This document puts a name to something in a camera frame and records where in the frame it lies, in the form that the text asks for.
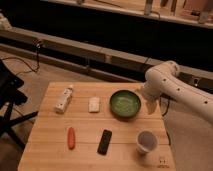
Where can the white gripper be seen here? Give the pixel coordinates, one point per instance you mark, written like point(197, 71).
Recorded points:
point(151, 106)

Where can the green ceramic bowl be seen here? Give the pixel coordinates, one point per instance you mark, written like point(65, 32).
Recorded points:
point(125, 103)

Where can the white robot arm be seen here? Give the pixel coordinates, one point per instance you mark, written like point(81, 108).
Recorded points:
point(163, 79)

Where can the black remote control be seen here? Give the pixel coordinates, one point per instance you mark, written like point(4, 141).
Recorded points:
point(104, 142)

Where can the white rectangular block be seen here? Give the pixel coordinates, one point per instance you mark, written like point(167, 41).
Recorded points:
point(94, 104)

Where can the orange carrot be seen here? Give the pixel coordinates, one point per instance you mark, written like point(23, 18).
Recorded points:
point(71, 138)

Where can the white bottle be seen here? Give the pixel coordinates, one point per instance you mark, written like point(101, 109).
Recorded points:
point(64, 100)

